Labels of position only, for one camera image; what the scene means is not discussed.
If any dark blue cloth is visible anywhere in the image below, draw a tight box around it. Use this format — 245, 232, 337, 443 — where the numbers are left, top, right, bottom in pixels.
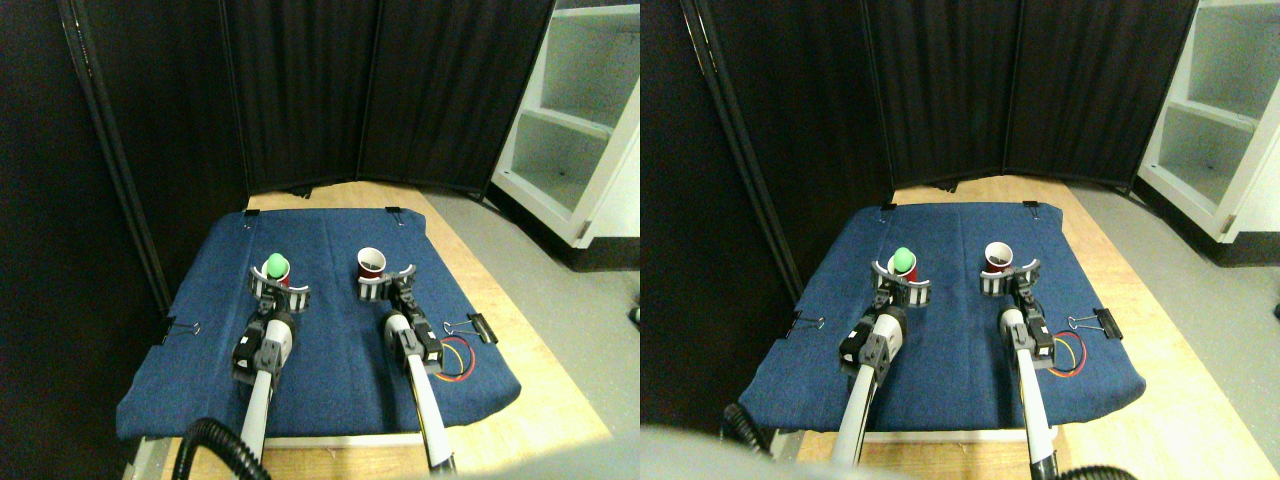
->
738, 203, 1147, 434
116, 207, 522, 442

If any black curtain stand pole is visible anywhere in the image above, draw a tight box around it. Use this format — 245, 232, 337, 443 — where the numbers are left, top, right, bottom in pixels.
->
57, 0, 172, 317
679, 0, 803, 303

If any white shelf unit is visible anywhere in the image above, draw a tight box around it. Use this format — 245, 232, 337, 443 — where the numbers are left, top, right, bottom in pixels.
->
490, 5, 640, 251
1137, 0, 1280, 244

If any orange wire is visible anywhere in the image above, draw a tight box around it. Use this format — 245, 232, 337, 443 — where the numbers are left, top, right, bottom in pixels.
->
1047, 329, 1090, 380
436, 334, 477, 382

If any black ribbed hose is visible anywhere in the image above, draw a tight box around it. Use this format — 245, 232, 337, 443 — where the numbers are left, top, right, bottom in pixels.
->
171, 417, 272, 480
721, 402, 772, 457
1054, 462, 1137, 480

